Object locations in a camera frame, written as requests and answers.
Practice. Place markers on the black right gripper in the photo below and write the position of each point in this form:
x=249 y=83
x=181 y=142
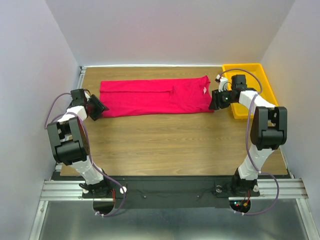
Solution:
x=216 y=102

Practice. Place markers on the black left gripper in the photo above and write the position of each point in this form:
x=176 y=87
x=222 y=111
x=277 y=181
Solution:
x=99 y=110

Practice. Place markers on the pink red t shirt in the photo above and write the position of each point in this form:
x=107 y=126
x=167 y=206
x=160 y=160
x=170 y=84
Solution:
x=156 y=96

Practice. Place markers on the yellow plastic tray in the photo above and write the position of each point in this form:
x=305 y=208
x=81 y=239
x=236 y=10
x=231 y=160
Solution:
x=239 y=111

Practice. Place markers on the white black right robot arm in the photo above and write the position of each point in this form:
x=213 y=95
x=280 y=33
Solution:
x=266 y=129

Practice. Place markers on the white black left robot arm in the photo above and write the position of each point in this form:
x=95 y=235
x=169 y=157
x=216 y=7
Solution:
x=69 y=141

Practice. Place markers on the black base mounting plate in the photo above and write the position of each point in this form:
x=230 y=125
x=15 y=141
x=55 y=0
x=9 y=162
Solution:
x=170 y=192

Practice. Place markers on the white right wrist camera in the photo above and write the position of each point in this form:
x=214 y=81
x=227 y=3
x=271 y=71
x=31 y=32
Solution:
x=222 y=81

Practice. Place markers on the aluminium frame rail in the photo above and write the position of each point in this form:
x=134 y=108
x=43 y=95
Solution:
x=71 y=191

